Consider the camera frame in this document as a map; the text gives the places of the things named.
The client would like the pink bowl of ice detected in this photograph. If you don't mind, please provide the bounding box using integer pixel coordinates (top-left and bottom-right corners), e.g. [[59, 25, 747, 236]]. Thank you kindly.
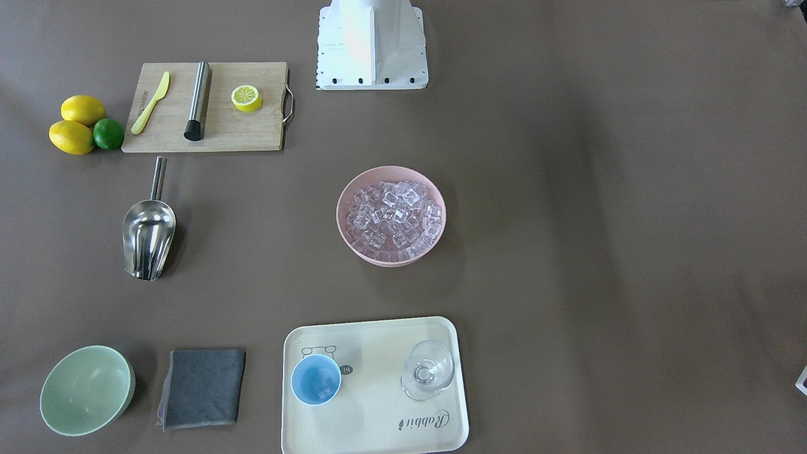
[[335, 166, 447, 267]]

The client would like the steel ice scoop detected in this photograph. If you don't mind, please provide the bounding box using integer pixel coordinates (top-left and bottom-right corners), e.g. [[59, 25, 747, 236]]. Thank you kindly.
[[123, 156, 177, 281]]

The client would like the light blue cup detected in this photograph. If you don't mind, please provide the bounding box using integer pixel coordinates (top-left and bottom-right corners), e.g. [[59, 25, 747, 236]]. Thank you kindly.
[[291, 354, 342, 406]]

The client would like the clear wine glass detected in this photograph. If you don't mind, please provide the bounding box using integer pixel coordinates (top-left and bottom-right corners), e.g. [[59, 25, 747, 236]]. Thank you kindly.
[[400, 340, 456, 400]]

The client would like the beige serving tray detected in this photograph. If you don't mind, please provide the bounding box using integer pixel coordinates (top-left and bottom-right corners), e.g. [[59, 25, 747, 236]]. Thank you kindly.
[[281, 316, 470, 453]]

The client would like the bamboo cutting board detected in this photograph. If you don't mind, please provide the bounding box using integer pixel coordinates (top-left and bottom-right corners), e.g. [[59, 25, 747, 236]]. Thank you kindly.
[[122, 61, 292, 153]]

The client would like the steel muddler black tip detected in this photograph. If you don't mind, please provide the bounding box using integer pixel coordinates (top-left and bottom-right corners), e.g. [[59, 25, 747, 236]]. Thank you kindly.
[[183, 61, 212, 141]]

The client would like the yellow plastic knife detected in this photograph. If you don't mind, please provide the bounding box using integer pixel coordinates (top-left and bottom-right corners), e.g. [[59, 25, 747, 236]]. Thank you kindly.
[[131, 71, 170, 135]]

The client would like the green lime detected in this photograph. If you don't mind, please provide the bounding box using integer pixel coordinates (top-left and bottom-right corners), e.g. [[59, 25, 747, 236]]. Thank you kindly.
[[93, 118, 124, 150]]

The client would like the yellow lemon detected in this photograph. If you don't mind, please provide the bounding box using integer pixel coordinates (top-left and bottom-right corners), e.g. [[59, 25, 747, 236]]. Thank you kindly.
[[60, 95, 107, 127], [49, 120, 96, 155]]

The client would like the mint green bowl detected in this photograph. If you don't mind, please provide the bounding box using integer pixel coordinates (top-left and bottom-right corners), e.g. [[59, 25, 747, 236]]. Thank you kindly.
[[38, 345, 136, 437]]

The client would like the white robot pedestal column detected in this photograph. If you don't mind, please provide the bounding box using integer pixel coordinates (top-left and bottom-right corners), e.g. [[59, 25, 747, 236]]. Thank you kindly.
[[315, 1, 429, 90]]

